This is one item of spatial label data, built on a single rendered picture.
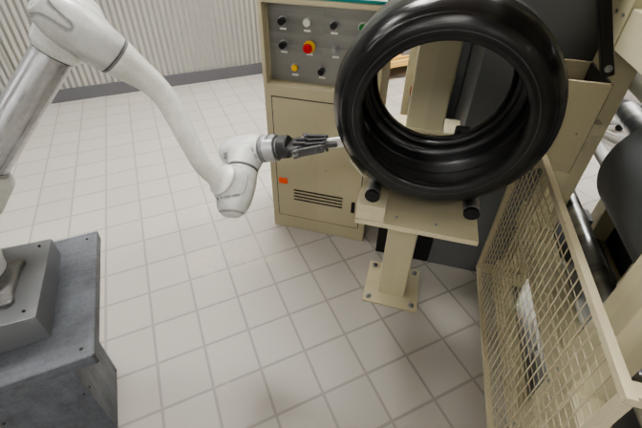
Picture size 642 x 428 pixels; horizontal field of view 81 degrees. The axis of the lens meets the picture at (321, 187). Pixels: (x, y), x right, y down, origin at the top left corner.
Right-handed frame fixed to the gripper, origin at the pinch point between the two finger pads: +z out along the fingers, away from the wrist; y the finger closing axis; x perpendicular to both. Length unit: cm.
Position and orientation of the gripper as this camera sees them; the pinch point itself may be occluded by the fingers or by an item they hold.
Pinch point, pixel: (338, 141)
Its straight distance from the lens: 116.7
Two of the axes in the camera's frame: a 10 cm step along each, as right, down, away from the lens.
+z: 9.4, -0.4, -3.5
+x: 2.4, 8.1, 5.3
